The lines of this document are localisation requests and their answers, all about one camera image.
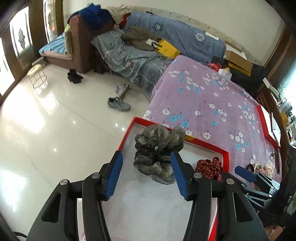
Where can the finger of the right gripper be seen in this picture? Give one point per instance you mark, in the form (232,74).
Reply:
(245,174)

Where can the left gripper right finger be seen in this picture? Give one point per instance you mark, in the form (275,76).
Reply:
(220,210)

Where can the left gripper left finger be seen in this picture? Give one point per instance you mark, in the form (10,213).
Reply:
(57,219)

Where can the red polka dot scrunchie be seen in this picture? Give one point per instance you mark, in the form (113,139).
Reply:
(211,169)

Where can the grey organza scrunchie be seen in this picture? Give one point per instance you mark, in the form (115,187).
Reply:
(154,147)

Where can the white cherry print scrunchie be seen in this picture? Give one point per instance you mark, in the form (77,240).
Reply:
(267,169)

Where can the red box lid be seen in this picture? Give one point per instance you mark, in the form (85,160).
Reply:
(271,130)

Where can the red tray box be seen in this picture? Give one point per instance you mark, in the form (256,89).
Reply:
(141,208)

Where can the black bag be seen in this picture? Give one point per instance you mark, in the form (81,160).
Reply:
(252,83)

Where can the purple floral bedspread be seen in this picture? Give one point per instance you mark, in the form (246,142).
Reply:
(212,108)

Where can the brown cardboard box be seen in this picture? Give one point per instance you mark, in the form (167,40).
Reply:
(238,63)

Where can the grey sneaker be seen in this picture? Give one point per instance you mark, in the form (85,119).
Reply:
(117,103)

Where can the grey bed sheet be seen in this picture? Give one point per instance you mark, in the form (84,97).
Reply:
(142,68)

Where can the black socks on floor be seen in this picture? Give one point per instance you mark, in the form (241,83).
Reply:
(74,77)

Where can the yellow shopping bag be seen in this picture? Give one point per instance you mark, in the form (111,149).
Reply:
(166,49)

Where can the olive green jacket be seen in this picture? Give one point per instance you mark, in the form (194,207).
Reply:
(138,37)

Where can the brown armchair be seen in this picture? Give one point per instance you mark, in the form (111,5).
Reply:
(81,57)

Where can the wooden glass door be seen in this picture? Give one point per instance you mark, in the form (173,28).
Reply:
(26,26)

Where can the blue jacket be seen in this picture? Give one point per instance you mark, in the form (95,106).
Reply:
(95,17)

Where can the wire frame stool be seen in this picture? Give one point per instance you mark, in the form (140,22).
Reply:
(36,76)

